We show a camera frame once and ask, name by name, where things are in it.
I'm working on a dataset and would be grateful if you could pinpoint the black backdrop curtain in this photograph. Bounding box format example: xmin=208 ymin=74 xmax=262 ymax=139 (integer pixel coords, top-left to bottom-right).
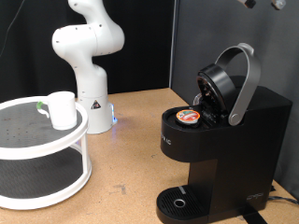
xmin=0 ymin=0 xmax=176 ymax=104

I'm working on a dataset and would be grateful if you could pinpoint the white two-tier turntable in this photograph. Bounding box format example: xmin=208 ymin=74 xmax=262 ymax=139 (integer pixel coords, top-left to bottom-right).
xmin=0 ymin=95 xmax=93 ymax=211

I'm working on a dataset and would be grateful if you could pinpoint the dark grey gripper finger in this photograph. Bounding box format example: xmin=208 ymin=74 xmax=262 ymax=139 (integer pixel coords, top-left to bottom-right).
xmin=236 ymin=0 xmax=257 ymax=9

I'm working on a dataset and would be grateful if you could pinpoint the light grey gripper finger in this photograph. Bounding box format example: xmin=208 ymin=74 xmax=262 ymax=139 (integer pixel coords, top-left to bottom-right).
xmin=270 ymin=0 xmax=287 ymax=11

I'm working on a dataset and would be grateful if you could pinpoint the white mug green-taped handle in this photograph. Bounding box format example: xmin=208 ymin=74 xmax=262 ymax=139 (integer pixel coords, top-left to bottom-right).
xmin=36 ymin=91 xmax=78 ymax=131

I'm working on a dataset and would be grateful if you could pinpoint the silver Keurig lid handle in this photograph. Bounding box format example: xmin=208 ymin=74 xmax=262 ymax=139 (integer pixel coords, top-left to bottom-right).
xmin=214 ymin=42 xmax=262 ymax=127

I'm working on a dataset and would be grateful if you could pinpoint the black tape strip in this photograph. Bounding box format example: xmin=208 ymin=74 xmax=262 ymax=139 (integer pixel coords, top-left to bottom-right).
xmin=237 ymin=204 xmax=268 ymax=224

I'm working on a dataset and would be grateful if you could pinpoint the black power cable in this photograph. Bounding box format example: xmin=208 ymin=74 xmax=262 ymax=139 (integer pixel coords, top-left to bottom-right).
xmin=268 ymin=186 xmax=299 ymax=206

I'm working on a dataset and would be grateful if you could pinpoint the black Keurig coffee machine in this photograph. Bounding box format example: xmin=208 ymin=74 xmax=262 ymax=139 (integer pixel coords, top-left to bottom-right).
xmin=155 ymin=63 xmax=293 ymax=224

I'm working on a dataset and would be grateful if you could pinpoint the black drip tray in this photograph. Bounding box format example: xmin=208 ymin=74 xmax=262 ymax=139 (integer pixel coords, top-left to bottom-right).
xmin=155 ymin=185 xmax=209 ymax=224

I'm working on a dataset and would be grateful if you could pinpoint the white coffee pod orange lid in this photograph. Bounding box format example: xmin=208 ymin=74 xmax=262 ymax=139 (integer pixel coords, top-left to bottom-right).
xmin=175 ymin=108 xmax=202 ymax=126

